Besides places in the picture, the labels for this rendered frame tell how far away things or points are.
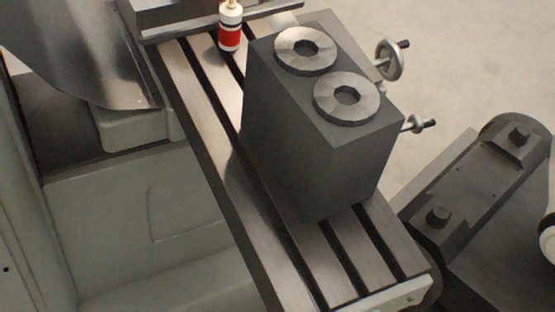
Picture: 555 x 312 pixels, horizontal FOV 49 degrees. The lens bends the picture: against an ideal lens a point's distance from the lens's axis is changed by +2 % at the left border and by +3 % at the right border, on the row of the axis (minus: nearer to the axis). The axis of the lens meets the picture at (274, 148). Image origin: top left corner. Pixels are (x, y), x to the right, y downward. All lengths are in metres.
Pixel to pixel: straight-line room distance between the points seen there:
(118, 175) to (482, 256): 0.80
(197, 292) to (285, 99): 0.92
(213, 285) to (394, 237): 0.82
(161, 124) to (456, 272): 0.69
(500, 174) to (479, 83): 1.16
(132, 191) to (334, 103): 0.65
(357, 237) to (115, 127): 0.51
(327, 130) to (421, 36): 2.04
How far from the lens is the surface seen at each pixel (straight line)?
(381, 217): 0.93
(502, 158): 1.58
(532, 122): 1.68
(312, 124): 0.77
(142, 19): 1.11
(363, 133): 0.77
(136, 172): 1.27
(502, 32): 2.96
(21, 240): 1.26
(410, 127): 1.64
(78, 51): 1.17
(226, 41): 1.11
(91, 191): 1.27
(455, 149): 1.81
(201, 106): 1.02
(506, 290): 1.40
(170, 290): 1.65
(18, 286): 1.37
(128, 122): 1.16
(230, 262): 1.69
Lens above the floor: 1.69
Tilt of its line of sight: 51 degrees down
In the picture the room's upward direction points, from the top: 10 degrees clockwise
